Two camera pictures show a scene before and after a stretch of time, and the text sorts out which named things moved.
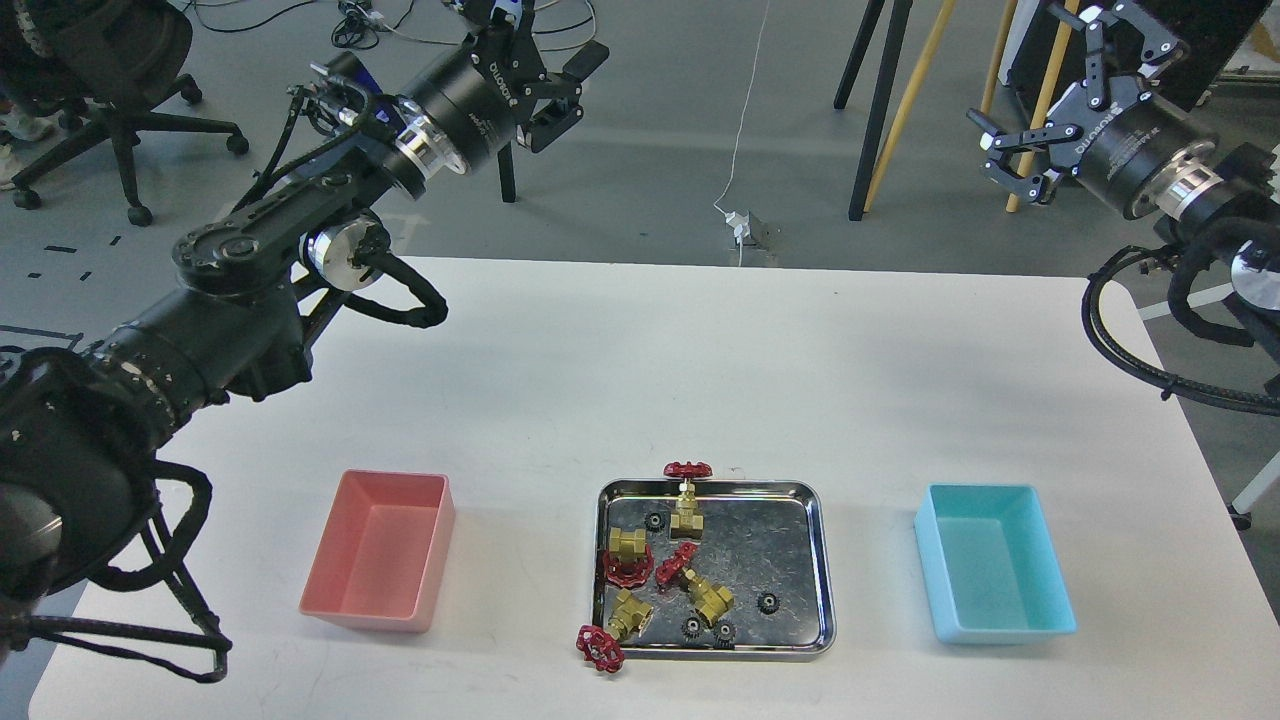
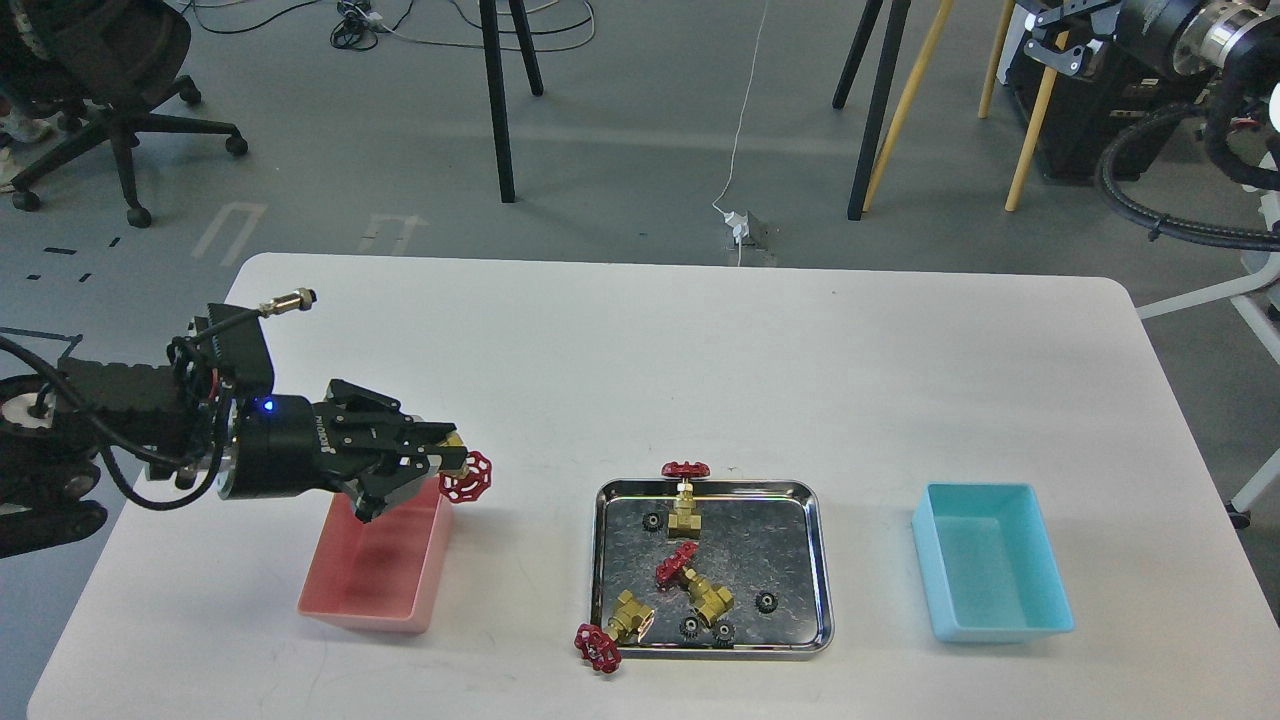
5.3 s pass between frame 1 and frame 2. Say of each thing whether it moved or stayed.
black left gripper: moved
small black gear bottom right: stayed
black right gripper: moved
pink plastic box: stayed
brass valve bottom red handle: stayed
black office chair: stayed
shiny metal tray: stayed
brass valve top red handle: stayed
